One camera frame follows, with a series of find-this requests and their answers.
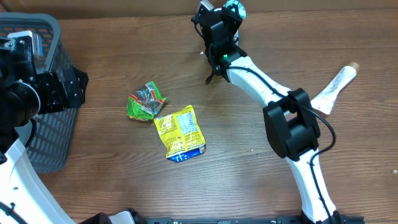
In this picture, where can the teal tissue packet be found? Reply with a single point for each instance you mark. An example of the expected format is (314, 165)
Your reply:
(236, 6)

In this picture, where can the grey plastic mesh basket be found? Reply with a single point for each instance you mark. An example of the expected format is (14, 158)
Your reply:
(49, 149)

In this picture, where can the white tube gold cap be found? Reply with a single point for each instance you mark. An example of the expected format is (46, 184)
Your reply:
(325, 100)

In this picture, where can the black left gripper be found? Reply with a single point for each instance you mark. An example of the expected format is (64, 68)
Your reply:
(60, 99)

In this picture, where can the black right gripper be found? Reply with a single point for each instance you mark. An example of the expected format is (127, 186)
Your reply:
(233, 17)

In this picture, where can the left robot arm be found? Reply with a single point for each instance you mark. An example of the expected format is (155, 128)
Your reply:
(24, 197)

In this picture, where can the green snack packet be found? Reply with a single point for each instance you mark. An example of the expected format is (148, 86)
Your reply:
(144, 104)

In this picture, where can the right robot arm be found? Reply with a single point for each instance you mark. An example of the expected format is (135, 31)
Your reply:
(292, 128)

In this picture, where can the yellow snack packet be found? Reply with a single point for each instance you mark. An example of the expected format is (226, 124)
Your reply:
(181, 135)

